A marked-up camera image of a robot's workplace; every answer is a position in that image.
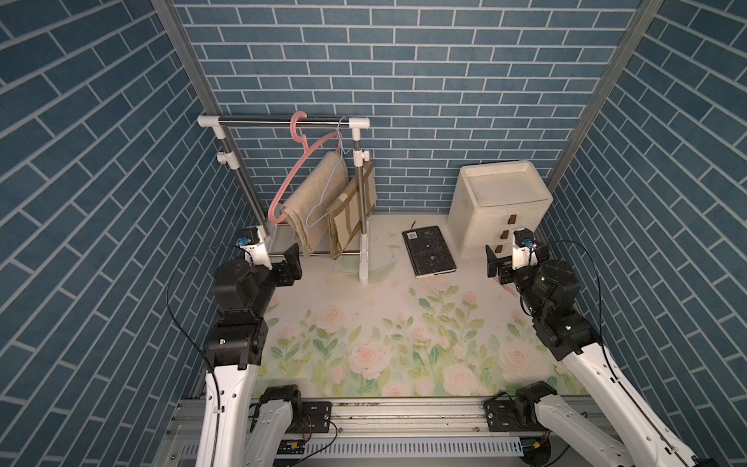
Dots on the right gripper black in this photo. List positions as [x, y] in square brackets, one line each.
[504, 266]

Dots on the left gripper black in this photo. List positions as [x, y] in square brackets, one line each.
[285, 275]

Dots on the beige knitted cloth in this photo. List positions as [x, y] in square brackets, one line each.
[307, 195]

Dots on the brown plaid scarf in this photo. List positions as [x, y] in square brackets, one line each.
[344, 216]

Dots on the pink plastic hanger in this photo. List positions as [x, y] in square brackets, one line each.
[308, 151]

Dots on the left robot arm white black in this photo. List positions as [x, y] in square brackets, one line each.
[233, 352]

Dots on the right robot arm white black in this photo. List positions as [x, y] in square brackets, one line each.
[641, 437]

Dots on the white three-drawer cabinet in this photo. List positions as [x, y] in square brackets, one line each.
[491, 202]

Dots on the floral table mat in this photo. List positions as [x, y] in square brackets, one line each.
[459, 334]

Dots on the small black controller board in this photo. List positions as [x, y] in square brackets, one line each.
[293, 448]

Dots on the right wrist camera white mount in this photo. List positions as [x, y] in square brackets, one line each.
[523, 253]

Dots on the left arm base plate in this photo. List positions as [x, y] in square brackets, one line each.
[314, 418]

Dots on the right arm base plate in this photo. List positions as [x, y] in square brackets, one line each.
[502, 416]

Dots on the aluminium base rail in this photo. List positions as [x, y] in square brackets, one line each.
[432, 432]

